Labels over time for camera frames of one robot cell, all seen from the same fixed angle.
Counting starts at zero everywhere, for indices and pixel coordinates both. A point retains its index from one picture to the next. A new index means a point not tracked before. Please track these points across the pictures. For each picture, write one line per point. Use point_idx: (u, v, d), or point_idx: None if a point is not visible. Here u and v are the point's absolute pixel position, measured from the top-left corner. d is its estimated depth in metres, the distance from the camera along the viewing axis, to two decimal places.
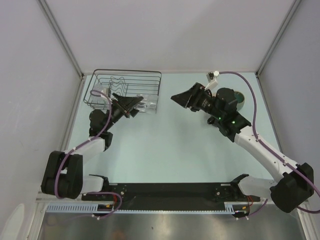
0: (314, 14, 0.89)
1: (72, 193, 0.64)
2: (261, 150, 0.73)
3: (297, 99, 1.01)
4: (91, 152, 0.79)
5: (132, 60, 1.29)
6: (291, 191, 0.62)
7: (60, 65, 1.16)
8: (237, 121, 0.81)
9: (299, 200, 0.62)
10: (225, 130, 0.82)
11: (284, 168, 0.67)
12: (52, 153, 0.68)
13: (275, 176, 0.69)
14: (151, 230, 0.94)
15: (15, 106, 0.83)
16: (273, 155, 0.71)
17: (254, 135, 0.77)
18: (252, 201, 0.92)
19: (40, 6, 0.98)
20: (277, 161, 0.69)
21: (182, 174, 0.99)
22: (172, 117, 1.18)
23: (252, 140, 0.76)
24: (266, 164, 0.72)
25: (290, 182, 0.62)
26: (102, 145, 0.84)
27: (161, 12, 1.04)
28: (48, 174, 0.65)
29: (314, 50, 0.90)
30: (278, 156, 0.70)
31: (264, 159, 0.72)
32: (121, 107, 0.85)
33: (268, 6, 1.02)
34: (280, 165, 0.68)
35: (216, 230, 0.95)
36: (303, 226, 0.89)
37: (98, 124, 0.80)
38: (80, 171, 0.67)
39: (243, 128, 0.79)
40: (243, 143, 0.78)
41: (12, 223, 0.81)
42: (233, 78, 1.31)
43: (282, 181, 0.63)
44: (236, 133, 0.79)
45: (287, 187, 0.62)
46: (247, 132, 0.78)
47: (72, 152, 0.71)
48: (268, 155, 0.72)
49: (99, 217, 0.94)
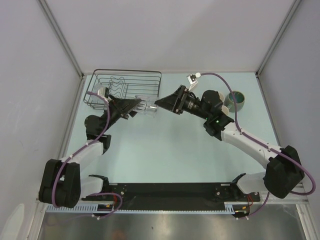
0: (315, 13, 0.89)
1: (69, 202, 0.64)
2: (246, 141, 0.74)
3: (297, 99, 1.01)
4: (91, 155, 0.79)
5: (132, 60, 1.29)
6: (281, 175, 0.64)
7: (60, 65, 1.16)
8: (222, 120, 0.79)
9: (291, 183, 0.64)
10: (212, 131, 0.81)
11: (269, 153, 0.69)
12: (48, 161, 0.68)
13: (262, 163, 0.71)
14: (151, 229, 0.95)
15: (15, 106, 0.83)
16: (257, 143, 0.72)
17: (238, 129, 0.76)
18: (252, 201, 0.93)
19: (39, 5, 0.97)
20: (262, 148, 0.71)
21: (182, 175, 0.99)
22: (171, 117, 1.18)
23: (237, 134, 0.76)
24: (253, 153, 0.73)
25: (277, 166, 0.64)
26: (101, 148, 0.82)
27: (161, 11, 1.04)
28: (45, 183, 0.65)
29: (314, 50, 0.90)
30: (261, 143, 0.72)
31: (251, 149, 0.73)
32: (119, 109, 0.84)
33: (269, 6, 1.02)
34: (265, 151, 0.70)
35: (216, 230, 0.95)
36: (303, 226, 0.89)
37: (95, 129, 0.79)
38: (77, 179, 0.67)
39: (228, 125, 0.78)
40: (229, 139, 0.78)
41: (12, 223, 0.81)
42: (233, 78, 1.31)
43: (269, 166, 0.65)
44: (221, 131, 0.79)
45: (275, 171, 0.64)
46: (231, 127, 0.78)
47: (69, 160, 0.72)
48: (253, 144, 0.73)
49: (99, 217, 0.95)
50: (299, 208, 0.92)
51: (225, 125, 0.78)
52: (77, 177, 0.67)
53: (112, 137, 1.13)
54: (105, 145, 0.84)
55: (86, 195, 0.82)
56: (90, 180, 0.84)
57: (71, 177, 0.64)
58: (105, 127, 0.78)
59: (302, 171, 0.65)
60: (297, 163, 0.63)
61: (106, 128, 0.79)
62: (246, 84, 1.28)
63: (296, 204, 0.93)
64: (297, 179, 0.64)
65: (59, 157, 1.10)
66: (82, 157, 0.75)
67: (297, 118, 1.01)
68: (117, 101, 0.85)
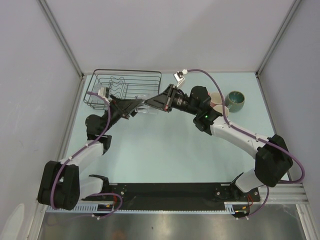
0: (315, 13, 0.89)
1: (67, 204, 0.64)
2: (235, 133, 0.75)
3: (297, 98, 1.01)
4: (91, 157, 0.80)
5: (132, 60, 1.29)
6: (270, 164, 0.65)
7: (60, 65, 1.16)
8: (210, 116, 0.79)
9: (281, 171, 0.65)
10: (202, 126, 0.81)
11: (257, 143, 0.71)
12: (48, 163, 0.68)
13: (252, 153, 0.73)
14: (151, 229, 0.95)
15: (15, 106, 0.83)
16: (245, 134, 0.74)
17: (226, 122, 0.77)
18: (252, 201, 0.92)
19: (40, 6, 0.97)
20: (250, 139, 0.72)
21: (181, 175, 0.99)
22: (171, 117, 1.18)
23: (226, 128, 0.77)
24: (242, 144, 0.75)
25: (265, 155, 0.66)
26: (101, 149, 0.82)
27: (161, 11, 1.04)
28: (44, 185, 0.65)
29: (314, 50, 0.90)
30: (249, 134, 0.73)
31: (240, 141, 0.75)
32: (120, 110, 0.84)
33: (269, 6, 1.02)
34: (253, 142, 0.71)
35: (216, 230, 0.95)
36: (303, 226, 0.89)
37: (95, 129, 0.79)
38: (76, 181, 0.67)
39: (216, 119, 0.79)
40: (219, 132, 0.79)
41: (12, 223, 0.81)
42: (232, 78, 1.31)
43: (258, 156, 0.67)
44: (210, 126, 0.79)
45: (264, 160, 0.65)
46: (219, 121, 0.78)
47: (68, 162, 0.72)
48: (241, 135, 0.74)
49: (99, 217, 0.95)
50: (299, 208, 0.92)
51: (214, 120, 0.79)
52: (77, 179, 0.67)
53: (112, 136, 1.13)
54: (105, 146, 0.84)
55: (86, 196, 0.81)
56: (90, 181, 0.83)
57: (71, 179, 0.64)
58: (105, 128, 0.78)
59: (289, 158, 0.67)
60: (284, 150, 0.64)
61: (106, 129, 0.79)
62: (246, 85, 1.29)
63: (296, 204, 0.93)
64: (286, 166, 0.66)
65: (59, 157, 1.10)
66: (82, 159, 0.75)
67: (296, 119, 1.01)
68: (117, 101, 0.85)
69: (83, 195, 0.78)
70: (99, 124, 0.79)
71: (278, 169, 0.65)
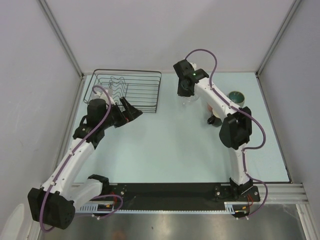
0: (313, 14, 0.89)
1: (63, 225, 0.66)
2: (213, 96, 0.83)
3: (297, 99, 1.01)
4: (80, 162, 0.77)
5: (132, 60, 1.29)
6: (233, 129, 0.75)
7: (61, 65, 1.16)
8: (198, 74, 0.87)
9: (239, 136, 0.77)
10: (187, 82, 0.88)
11: (229, 110, 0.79)
12: (31, 189, 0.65)
13: (221, 117, 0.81)
14: (151, 229, 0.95)
15: (15, 106, 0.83)
16: (222, 100, 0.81)
17: (209, 85, 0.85)
18: (252, 201, 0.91)
19: (40, 6, 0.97)
20: (224, 105, 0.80)
21: (182, 175, 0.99)
22: (171, 117, 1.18)
23: (208, 89, 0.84)
24: (217, 109, 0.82)
25: (232, 121, 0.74)
26: (91, 147, 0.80)
27: (160, 11, 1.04)
28: (35, 212, 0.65)
29: (312, 51, 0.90)
30: (225, 100, 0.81)
31: (216, 105, 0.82)
32: (123, 116, 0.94)
33: (268, 6, 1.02)
34: (226, 108, 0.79)
35: (216, 230, 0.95)
36: (303, 226, 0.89)
37: (95, 114, 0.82)
38: (65, 204, 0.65)
39: (202, 79, 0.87)
40: (200, 92, 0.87)
41: (12, 223, 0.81)
42: (232, 78, 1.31)
43: (225, 120, 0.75)
44: (195, 84, 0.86)
45: (231, 126, 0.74)
46: (204, 82, 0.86)
47: (51, 188, 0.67)
48: (218, 100, 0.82)
49: (99, 217, 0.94)
50: (299, 209, 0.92)
51: (200, 80, 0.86)
52: (65, 203, 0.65)
53: (112, 136, 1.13)
54: (95, 142, 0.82)
55: (88, 200, 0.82)
56: (89, 187, 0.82)
57: (57, 208, 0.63)
58: (109, 107, 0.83)
59: (250, 126, 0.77)
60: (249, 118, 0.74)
61: (106, 116, 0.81)
62: (246, 85, 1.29)
63: (296, 204, 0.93)
64: (246, 135, 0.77)
65: (59, 157, 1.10)
66: (66, 179, 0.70)
67: (296, 119, 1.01)
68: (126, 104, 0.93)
69: (83, 202, 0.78)
70: (99, 109, 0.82)
71: (237, 133, 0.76)
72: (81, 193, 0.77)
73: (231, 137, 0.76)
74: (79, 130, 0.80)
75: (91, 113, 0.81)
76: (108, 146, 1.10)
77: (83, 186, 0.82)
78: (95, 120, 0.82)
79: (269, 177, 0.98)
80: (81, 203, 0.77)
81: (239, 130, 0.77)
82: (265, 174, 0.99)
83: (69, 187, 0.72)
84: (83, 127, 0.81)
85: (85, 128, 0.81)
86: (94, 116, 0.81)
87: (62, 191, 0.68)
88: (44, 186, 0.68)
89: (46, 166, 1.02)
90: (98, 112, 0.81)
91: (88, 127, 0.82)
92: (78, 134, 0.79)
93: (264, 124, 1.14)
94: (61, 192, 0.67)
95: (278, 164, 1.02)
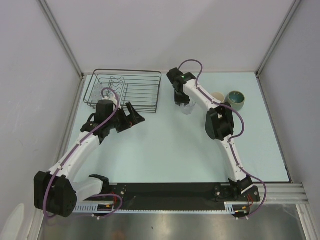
0: (313, 13, 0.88)
1: (64, 213, 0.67)
2: (198, 94, 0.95)
3: (297, 99, 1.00)
4: (86, 154, 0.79)
5: (132, 61, 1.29)
6: (216, 121, 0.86)
7: (61, 65, 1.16)
8: (186, 76, 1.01)
9: (222, 129, 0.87)
10: (177, 84, 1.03)
11: (212, 105, 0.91)
12: (38, 174, 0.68)
13: None
14: (151, 229, 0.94)
15: (15, 106, 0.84)
16: (206, 97, 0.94)
17: (195, 85, 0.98)
18: (252, 201, 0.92)
19: (40, 6, 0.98)
20: (208, 101, 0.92)
21: (182, 175, 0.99)
22: (171, 117, 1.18)
23: (194, 88, 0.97)
24: (202, 105, 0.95)
25: (213, 114, 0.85)
26: (97, 142, 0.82)
27: (160, 11, 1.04)
28: (38, 197, 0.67)
29: (313, 50, 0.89)
30: (208, 97, 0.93)
31: (201, 102, 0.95)
32: (127, 119, 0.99)
33: (268, 6, 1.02)
34: (209, 104, 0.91)
35: (216, 230, 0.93)
36: (303, 226, 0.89)
37: (103, 113, 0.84)
38: (69, 190, 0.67)
39: (190, 81, 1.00)
40: (188, 91, 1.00)
41: (12, 223, 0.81)
42: (232, 78, 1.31)
43: (208, 113, 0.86)
44: (184, 84, 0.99)
45: (212, 118, 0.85)
46: (190, 83, 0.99)
47: (58, 172, 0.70)
48: (202, 97, 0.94)
49: (99, 217, 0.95)
50: (299, 209, 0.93)
51: (188, 81, 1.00)
52: (69, 188, 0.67)
53: (112, 136, 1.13)
54: (101, 137, 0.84)
55: (88, 197, 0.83)
56: (90, 183, 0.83)
57: (61, 192, 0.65)
58: (116, 107, 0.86)
59: (231, 120, 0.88)
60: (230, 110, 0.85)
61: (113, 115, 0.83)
62: (246, 85, 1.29)
63: (296, 204, 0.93)
64: (228, 128, 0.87)
65: (59, 158, 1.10)
66: (72, 165, 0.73)
67: (296, 119, 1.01)
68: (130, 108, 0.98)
69: (83, 198, 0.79)
70: (107, 108, 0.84)
71: (220, 126, 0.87)
72: (83, 187, 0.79)
73: (215, 128, 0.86)
74: (86, 125, 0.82)
75: (99, 111, 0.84)
76: (108, 146, 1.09)
77: (85, 182, 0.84)
78: (102, 118, 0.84)
79: (270, 178, 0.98)
80: (81, 198, 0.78)
81: (222, 123, 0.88)
82: (265, 174, 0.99)
83: (74, 174, 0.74)
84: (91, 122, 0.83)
85: (92, 123, 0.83)
86: (102, 113, 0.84)
87: (68, 176, 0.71)
88: (51, 170, 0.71)
89: (46, 165, 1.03)
90: (106, 110, 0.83)
91: (94, 123, 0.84)
92: (86, 128, 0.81)
93: (264, 124, 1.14)
94: (66, 176, 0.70)
95: (278, 163, 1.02)
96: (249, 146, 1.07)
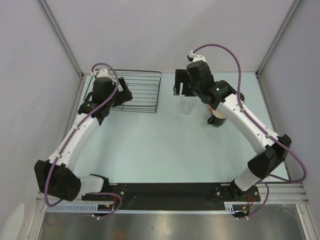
0: (314, 13, 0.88)
1: (69, 198, 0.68)
2: (244, 119, 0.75)
3: (297, 98, 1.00)
4: (85, 138, 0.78)
5: (132, 60, 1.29)
6: (270, 161, 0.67)
7: (60, 65, 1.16)
8: (222, 89, 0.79)
9: (273, 168, 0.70)
10: (209, 98, 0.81)
11: (266, 140, 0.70)
12: (37, 162, 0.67)
13: (256, 148, 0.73)
14: (151, 229, 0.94)
15: (15, 106, 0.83)
16: (256, 127, 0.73)
17: (239, 106, 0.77)
18: (252, 201, 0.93)
19: (39, 5, 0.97)
20: (260, 133, 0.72)
21: (180, 175, 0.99)
22: (171, 117, 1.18)
23: (237, 110, 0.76)
24: (249, 135, 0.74)
25: (270, 154, 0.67)
26: (96, 123, 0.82)
27: (160, 11, 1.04)
28: (41, 184, 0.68)
29: (313, 49, 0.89)
30: (260, 128, 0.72)
31: (248, 131, 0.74)
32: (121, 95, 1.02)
33: (268, 5, 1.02)
34: (263, 137, 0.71)
35: (216, 230, 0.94)
36: (303, 226, 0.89)
37: (101, 92, 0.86)
38: (70, 176, 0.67)
39: (227, 97, 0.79)
40: (228, 113, 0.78)
41: (12, 223, 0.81)
42: (233, 79, 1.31)
43: (264, 153, 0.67)
44: (220, 103, 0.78)
45: (269, 159, 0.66)
46: (231, 102, 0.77)
47: (57, 160, 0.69)
48: (251, 126, 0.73)
49: (99, 217, 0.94)
50: (299, 209, 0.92)
51: (225, 97, 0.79)
52: (71, 175, 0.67)
53: (113, 136, 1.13)
54: (99, 118, 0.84)
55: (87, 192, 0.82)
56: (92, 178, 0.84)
57: (63, 181, 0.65)
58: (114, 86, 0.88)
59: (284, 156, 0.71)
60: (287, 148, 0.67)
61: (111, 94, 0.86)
62: (246, 85, 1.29)
63: (296, 204, 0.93)
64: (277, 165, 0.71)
65: None
66: (71, 152, 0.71)
67: (296, 119, 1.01)
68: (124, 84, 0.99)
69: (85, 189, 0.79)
70: (104, 87, 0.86)
71: (272, 166, 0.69)
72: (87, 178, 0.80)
73: (266, 170, 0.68)
74: (84, 106, 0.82)
75: (97, 90, 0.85)
76: (108, 146, 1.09)
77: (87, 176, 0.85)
78: (100, 97, 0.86)
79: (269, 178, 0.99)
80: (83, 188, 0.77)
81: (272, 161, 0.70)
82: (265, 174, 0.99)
83: (73, 162, 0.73)
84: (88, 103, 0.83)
85: (89, 104, 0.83)
86: (100, 92, 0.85)
87: (67, 164, 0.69)
88: (50, 158, 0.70)
89: None
90: (103, 89, 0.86)
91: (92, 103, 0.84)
92: (83, 110, 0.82)
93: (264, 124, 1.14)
94: (66, 165, 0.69)
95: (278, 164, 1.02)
96: (250, 146, 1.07)
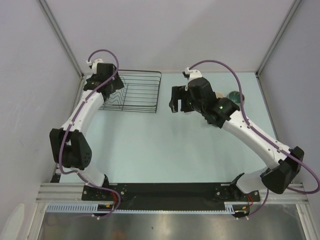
0: (313, 12, 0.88)
1: (82, 164, 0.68)
2: (252, 135, 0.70)
3: (297, 98, 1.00)
4: (93, 112, 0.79)
5: (132, 60, 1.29)
6: (287, 176, 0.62)
7: (60, 65, 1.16)
8: (226, 107, 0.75)
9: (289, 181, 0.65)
10: (213, 117, 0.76)
11: (279, 155, 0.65)
12: (52, 130, 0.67)
13: (269, 164, 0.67)
14: (151, 229, 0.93)
15: (15, 106, 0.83)
16: (266, 141, 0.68)
17: (245, 122, 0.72)
18: (252, 201, 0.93)
19: (40, 5, 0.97)
20: (271, 148, 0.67)
21: (180, 175, 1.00)
22: (171, 117, 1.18)
23: (244, 127, 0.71)
24: (259, 151, 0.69)
25: (285, 169, 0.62)
26: (100, 99, 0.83)
27: (160, 10, 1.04)
28: (55, 151, 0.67)
29: (313, 49, 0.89)
30: (271, 142, 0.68)
31: (258, 146, 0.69)
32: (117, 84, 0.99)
33: (268, 5, 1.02)
34: (275, 152, 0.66)
35: (216, 230, 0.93)
36: (303, 226, 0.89)
37: (104, 70, 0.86)
38: (84, 142, 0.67)
39: (232, 114, 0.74)
40: (233, 130, 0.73)
41: (12, 223, 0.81)
42: (232, 79, 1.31)
43: (277, 168, 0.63)
44: (225, 121, 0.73)
45: (284, 174, 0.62)
46: (236, 119, 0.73)
47: (70, 127, 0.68)
48: (261, 141, 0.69)
49: (99, 217, 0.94)
50: (299, 209, 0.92)
51: (230, 115, 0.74)
52: (84, 141, 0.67)
53: (113, 136, 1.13)
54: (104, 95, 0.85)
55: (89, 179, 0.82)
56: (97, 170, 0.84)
57: (78, 144, 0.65)
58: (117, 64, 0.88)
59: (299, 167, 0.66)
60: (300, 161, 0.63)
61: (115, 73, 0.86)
62: (246, 85, 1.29)
63: (296, 204, 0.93)
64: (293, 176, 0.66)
65: None
66: (82, 120, 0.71)
67: (296, 118, 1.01)
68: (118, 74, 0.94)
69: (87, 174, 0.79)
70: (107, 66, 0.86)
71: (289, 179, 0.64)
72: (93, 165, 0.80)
73: (283, 184, 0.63)
74: (88, 85, 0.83)
75: (100, 69, 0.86)
76: (108, 146, 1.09)
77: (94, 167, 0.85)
78: (104, 76, 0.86)
79: None
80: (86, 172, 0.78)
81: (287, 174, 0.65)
82: None
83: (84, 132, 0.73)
84: (91, 82, 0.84)
85: (93, 82, 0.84)
86: (103, 71, 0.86)
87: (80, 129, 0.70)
88: (63, 127, 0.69)
89: (46, 166, 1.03)
90: (107, 68, 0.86)
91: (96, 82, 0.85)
92: (88, 87, 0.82)
93: (264, 124, 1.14)
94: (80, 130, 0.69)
95: None
96: None
